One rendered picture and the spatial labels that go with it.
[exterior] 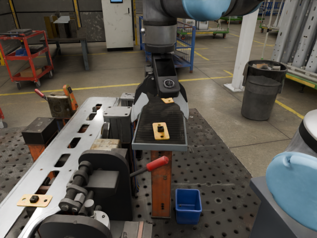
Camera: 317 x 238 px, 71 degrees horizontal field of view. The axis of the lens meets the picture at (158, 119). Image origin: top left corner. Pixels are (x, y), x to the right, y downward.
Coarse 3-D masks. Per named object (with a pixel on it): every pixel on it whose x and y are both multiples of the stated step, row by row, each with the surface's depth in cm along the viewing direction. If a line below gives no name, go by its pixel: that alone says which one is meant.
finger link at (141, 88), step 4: (144, 80) 53; (140, 84) 54; (144, 84) 53; (140, 88) 53; (144, 88) 54; (136, 92) 54; (140, 92) 54; (144, 92) 54; (136, 96) 54; (136, 100) 55
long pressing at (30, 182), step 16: (80, 112) 105; (96, 112) 105; (64, 128) 92; (96, 128) 92; (64, 144) 82; (80, 144) 82; (48, 160) 74; (32, 176) 68; (64, 176) 68; (16, 192) 62; (32, 192) 62; (48, 192) 62; (64, 192) 62; (0, 208) 58; (16, 208) 58; (48, 208) 58; (0, 224) 54; (32, 224) 53
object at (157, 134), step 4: (152, 124) 63; (156, 124) 63; (160, 124) 63; (164, 124) 63; (156, 128) 61; (160, 128) 60; (164, 128) 61; (156, 132) 60; (160, 132) 60; (164, 132) 60; (156, 136) 58; (164, 136) 58; (168, 136) 58
